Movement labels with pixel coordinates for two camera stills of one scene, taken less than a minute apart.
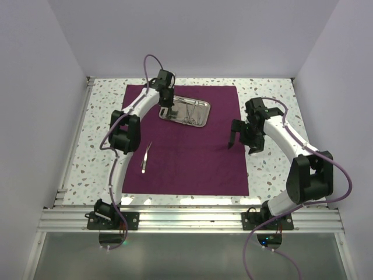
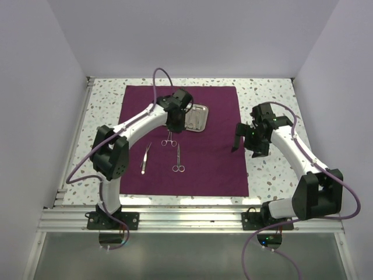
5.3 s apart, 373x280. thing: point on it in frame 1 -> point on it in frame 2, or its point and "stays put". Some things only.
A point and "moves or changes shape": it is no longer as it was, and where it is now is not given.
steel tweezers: (144, 162) stays put
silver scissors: (189, 119) -> (173, 143)
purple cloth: (178, 158) stays put
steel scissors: (172, 114) moves or changes shape
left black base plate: (95, 221) stays put
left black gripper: (167, 104) -> (178, 128)
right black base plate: (253, 220) stays put
